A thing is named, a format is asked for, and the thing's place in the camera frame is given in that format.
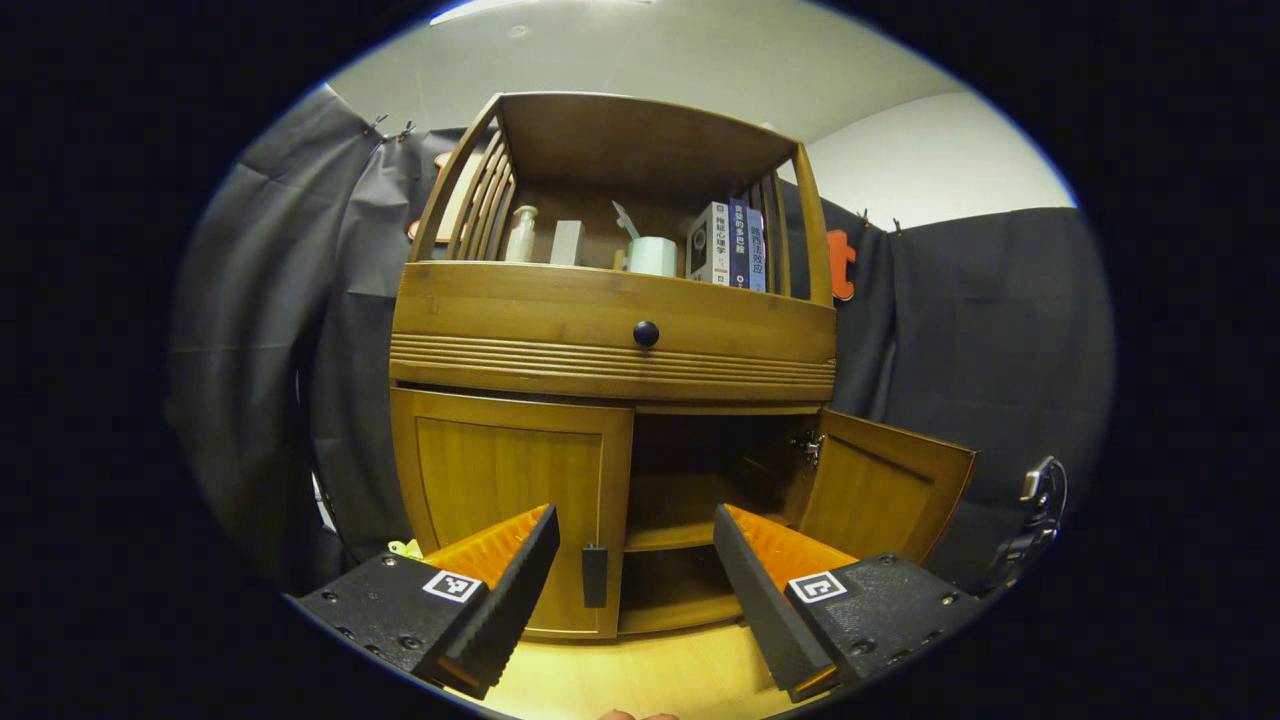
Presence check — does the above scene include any wooden shoe cabinet door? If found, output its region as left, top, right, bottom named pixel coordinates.
left=390, top=388, right=636, bottom=641
left=795, top=408, right=979, bottom=566

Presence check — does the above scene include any wooden inner shelf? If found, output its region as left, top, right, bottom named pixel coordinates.
left=625, top=475, right=801, bottom=553

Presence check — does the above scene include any light blue book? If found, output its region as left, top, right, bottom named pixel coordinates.
left=746, top=206, right=769, bottom=293

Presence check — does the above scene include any black backdrop cloth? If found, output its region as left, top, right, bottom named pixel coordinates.
left=168, top=85, right=1116, bottom=601

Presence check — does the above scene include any white cup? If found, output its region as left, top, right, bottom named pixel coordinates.
left=627, top=236, right=678, bottom=278

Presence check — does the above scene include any wooden ribbed drawer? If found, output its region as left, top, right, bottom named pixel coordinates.
left=390, top=262, right=839, bottom=404

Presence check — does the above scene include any white pump bottle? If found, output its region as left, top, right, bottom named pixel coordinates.
left=505, top=205, right=539, bottom=263

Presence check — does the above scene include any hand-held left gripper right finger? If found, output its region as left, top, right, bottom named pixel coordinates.
left=712, top=503, right=986, bottom=703

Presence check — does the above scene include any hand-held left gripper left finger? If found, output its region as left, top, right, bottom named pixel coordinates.
left=290, top=503, right=561, bottom=701

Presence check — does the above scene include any wooden double-door shoe cabinet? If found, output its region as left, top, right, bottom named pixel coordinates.
left=388, top=92, right=979, bottom=641

